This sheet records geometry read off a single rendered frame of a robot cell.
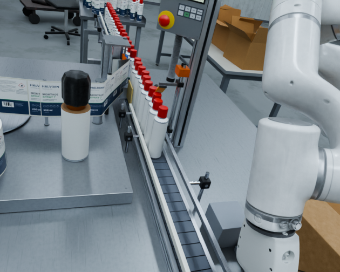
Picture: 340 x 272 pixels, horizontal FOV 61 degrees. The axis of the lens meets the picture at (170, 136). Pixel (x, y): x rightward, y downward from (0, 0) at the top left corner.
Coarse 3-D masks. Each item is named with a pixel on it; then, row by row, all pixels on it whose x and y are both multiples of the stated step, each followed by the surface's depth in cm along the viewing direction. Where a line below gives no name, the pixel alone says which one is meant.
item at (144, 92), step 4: (148, 80) 113; (144, 84) 113; (148, 84) 111; (152, 84) 113; (144, 88) 113; (148, 88) 112; (144, 92) 113; (140, 96) 115; (144, 96) 113; (140, 100) 115; (144, 100) 114; (140, 104) 116; (140, 108) 117; (140, 112) 118; (140, 116) 118; (140, 120) 119; (140, 124) 120
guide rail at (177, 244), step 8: (136, 120) 119; (136, 128) 117; (144, 144) 106; (144, 152) 104; (152, 168) 96; (152, 176) 94; (160, 192) 87; (160, 200) 85; (168, 216) 80; (168, 224) 78; (176, 240) 74; (176, 248) 72; (184, 256) 70; (184, 264) 68
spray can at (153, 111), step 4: (156, 100) 100; (160, 100) 101; (156, 104) 100; (160, 104) 100; (152, 108) 102; (156, 108) 101; (152, 112) 101; (156, 112) 101; (148, 116) 103; (152, 116) 102; (148, 120) 104; (152, 120) 102; (148, 124) 104; (152, 124) 103; (148, 128) 105; (148, 132) 105; (148, 136) 106; (148, 140) 107; (148, 144) 108
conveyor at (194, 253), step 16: (144, 160) 104; (160, 160) 106; (160, 176) 98; (176, 192) 93; (160, 208) 86; (176, 208) 87; (176, 224) 82; (192, 224) 84; (192, 240) 79; (176, 256) 74; (192, 256) 75
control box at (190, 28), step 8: (168, 0) 96; (176, 0) 95; (184, 0) 94; (208, 0) 92; (160, 8) 98; (168, 8) 97; (176, 8) 96; (200, 8) 94; (168, 16) 98; (176, 16) 97; (176, 24) 99; (184, 24) 98; (192, 24) 97; (200, 24) 96; (176, 32) 100; (184, 32) 99; (192, 32) 98; (200, 32) 97
